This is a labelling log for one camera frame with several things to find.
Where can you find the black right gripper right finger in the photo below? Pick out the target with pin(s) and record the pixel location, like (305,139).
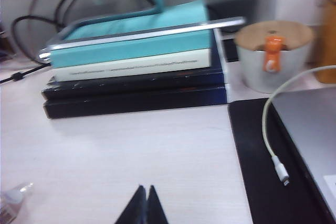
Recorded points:
(155,213)

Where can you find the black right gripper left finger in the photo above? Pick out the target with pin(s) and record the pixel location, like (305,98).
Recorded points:
(134,213)

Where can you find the black desk mat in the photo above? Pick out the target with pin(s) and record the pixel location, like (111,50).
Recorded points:
(249,155)

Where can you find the white book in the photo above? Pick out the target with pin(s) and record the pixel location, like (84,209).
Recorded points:
(131,67)

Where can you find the teal book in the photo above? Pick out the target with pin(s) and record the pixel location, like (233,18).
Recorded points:
(131,48)

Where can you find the white cup with wooden lid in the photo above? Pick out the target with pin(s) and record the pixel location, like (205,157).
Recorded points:
(252,72)

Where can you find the grey laptop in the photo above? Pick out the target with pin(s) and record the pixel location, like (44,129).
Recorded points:
(309,129)

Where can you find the orange clip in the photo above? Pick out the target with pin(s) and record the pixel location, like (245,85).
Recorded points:
(273,53)

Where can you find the orange wooden bottle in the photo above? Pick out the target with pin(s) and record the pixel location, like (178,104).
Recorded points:
(328,51)

